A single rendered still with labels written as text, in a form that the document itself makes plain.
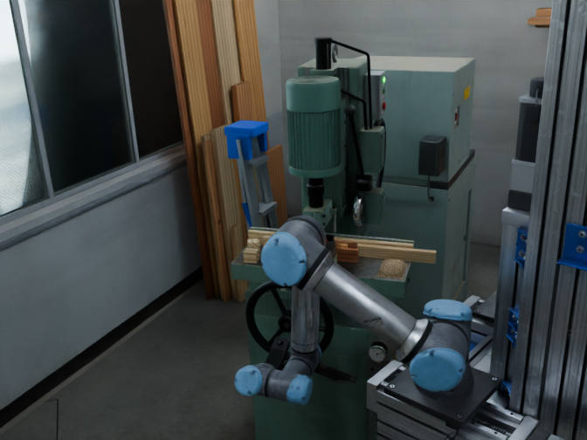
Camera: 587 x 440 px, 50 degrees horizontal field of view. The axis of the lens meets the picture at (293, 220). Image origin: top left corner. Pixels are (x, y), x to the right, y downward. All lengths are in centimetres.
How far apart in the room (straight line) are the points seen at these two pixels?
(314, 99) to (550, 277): 88
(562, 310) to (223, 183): 235
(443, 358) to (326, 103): 92
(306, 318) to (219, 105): 234
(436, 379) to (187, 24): 256
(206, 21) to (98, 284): 158
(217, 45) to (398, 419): 259
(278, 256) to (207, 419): 161
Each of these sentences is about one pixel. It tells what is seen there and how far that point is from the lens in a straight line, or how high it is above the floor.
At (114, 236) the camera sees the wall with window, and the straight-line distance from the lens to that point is 340.
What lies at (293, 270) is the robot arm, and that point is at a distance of 143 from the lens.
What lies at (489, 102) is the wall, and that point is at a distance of 434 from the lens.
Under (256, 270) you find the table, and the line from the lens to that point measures 216.
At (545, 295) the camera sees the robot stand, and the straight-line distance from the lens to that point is 164.
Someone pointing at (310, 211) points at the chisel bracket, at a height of 107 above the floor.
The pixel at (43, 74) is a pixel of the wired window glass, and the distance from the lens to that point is 309.
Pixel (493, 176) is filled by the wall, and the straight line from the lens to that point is 445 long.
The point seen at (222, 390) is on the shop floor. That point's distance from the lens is 311.
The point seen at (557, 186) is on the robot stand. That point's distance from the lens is 154.
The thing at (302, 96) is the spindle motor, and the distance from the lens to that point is 200.
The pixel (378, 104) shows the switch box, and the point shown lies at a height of 138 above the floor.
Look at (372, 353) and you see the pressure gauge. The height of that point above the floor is 66.
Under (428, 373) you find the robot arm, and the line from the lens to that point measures 148.
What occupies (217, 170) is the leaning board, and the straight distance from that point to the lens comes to 357.
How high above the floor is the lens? 182
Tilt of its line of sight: 21 degrees down
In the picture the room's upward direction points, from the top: 2 degrees counter-clockwise
